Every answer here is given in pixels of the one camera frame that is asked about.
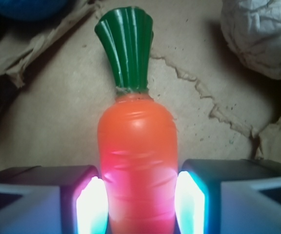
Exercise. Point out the orange toy carrot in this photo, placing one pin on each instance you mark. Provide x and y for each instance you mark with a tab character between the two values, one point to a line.
137	137

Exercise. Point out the blue dimpled ball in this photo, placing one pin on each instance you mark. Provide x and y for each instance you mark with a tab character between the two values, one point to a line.
30	10

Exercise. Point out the brown paper bag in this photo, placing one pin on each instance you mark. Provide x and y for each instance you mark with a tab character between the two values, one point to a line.
221	109

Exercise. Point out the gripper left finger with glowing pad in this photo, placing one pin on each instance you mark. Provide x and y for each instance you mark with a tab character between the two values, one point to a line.
52	200

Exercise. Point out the crumpled white paper ball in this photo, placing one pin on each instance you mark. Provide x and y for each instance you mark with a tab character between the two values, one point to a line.
252	30

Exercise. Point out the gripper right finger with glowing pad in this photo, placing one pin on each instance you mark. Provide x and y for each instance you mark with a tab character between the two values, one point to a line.
228	197

